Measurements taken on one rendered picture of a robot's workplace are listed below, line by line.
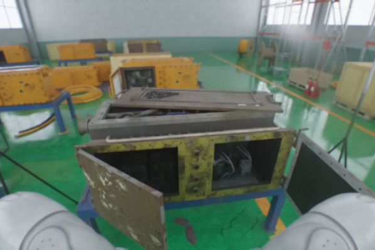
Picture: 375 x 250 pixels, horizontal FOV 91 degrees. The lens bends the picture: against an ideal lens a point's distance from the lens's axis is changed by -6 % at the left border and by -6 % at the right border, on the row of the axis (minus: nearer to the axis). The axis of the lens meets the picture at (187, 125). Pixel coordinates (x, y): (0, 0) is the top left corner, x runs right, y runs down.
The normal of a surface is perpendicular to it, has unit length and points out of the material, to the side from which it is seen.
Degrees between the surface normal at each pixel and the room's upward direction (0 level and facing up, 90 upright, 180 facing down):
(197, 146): 90
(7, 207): 12
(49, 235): 27
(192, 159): 90
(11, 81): 90
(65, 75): 90
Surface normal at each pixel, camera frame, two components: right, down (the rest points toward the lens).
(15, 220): -0.10, -0.72
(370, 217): 0.14, -0.74
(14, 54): 0.15, 0.45
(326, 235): 0.00, -0.58
